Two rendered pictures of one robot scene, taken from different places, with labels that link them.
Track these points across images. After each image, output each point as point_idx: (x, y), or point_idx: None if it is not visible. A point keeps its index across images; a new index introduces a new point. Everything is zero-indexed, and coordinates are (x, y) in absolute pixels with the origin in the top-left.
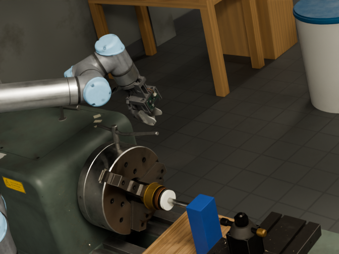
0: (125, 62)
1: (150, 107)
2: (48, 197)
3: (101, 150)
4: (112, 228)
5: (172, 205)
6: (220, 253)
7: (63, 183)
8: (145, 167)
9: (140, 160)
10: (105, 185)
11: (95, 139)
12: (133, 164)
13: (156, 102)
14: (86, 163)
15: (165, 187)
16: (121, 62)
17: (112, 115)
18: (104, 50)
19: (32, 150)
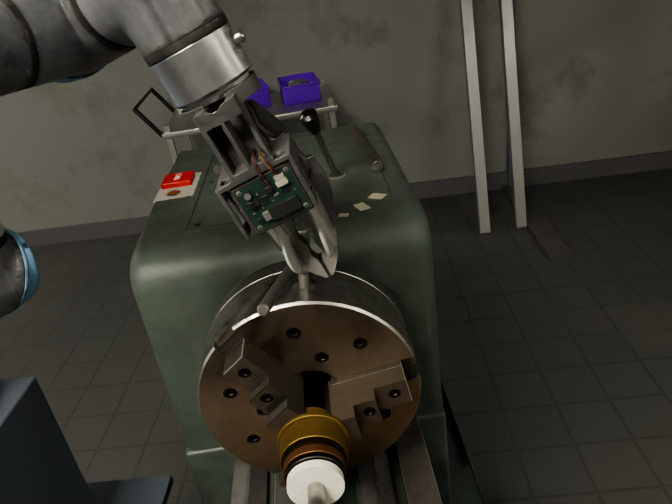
0: (151, 13)
1: (254, 217)
2: (147, 308)
3: (279, 272)
4: (222, 445)
5: (327, 503)
6: None
7: (193, 298)
8: (359, 361)
9: (348, 341)
10: (213, 355)
11: (311, 241)
12: (319, 341)
13: (283, 211)
14: (241, 282)
15: (330, 449)
16: (132, 5)
17: (397, 208)
18: None
19: (216, 208)
